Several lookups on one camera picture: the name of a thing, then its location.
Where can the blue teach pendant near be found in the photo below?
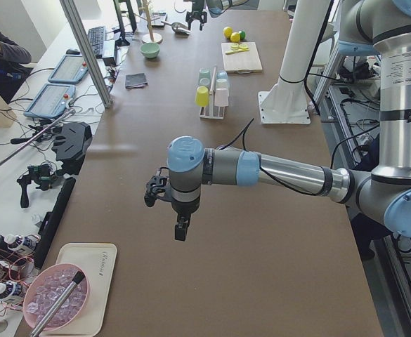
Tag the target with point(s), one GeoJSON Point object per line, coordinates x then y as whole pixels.
{"type": "Point", "coordinates": [51, 101]}

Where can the green cup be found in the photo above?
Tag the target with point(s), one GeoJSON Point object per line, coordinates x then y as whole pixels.
{"type": "Point", "coordinates": [204, 73]}

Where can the white wire cup rack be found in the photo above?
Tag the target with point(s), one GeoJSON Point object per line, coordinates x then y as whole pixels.
{"type": "Point", "coordinates": [211, 111]}

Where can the green bowl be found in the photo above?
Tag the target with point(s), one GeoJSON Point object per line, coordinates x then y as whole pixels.
{"type": "Point", "coordinates": [150, 50]}

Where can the blue teach pendant far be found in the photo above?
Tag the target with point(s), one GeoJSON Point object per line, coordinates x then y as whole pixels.
{"type": "Point", "coordinates": [70, 70]}

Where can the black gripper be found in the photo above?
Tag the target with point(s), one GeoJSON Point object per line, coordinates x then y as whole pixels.
{"type": "Point", "coordinates": [195, 15]}
{"type": "Point", "coordinates": [183, 213]}

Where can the aluminium frame post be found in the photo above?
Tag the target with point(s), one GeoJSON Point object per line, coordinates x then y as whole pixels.
{"type": "Point", "coordinates": [74, 19]}

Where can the black keyboard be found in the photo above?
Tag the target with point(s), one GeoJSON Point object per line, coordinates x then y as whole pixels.
{"type": "Point", "coordinates": [96, 36]}

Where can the blue teach pendant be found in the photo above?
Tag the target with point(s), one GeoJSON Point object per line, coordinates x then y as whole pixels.
{"type": "Point", "coordinates": [70, 70]}
{"type": "Point", "coordinates": [51, 101]}

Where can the yellow plastic knife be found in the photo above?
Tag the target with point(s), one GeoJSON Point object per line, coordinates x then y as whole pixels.
{"type": "Point", "coordinates": [230, 52]}

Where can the wooden mug tree stand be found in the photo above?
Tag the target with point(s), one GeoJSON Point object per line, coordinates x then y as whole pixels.
{"type": "Point", "coordinates": [151, 36]}

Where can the grey folded cloth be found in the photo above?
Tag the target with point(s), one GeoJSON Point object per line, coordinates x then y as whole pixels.
{"type": "Point", "coordinates": [135, 80]}

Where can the light blue cup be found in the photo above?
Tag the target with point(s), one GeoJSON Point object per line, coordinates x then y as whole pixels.
{"type": "Point", "coordinates": [222, 75]}

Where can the green lime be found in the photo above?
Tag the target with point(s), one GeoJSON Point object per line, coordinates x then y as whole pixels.
{"type": "Point", "coordinates": [242, 34]}

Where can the metal scoop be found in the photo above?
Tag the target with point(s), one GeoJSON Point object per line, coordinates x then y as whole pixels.
{"type": "Point", "coordinates": [177, 27]}

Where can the white cup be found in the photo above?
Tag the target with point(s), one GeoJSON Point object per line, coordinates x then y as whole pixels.
{"type": "Point", "coordinates": [222, 83]}

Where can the seated person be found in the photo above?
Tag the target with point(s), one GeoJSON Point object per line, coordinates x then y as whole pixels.
{"type": "Point", "coordinates": [13, 71]}

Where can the wooden cutting board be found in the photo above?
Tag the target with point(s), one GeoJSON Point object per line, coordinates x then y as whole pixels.
{"type": "Point", "coordinates": [242, 63]}

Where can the yellow cup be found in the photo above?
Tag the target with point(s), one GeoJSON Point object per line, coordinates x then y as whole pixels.
{"type": "Point", "coordinates": [202, 96]}

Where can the metal ice scoop handle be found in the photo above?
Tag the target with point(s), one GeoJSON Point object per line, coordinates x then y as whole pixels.
{"type": "Point", "coordinates": [41, 325]}

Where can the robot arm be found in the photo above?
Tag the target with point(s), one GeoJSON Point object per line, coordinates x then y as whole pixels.
{"type": "Point", "coordinates": [215, 8]}
{"type": "Point", "coordinates": [384, 194]}

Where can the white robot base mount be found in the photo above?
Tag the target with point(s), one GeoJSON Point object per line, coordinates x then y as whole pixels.
{"type": "Point", "coordinates": [286, 102]}

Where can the beige tray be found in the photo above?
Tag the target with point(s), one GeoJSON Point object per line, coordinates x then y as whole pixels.
{"type": "Point", "coordinates": [97, 260]}

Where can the whole yellow lemon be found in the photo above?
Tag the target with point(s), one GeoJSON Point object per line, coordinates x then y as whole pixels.
{"type": "Point", "coordinates": [227, 32]}

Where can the grey cup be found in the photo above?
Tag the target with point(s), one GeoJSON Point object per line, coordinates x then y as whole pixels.
{"type": "Point", "coordinates": [205, 81]}

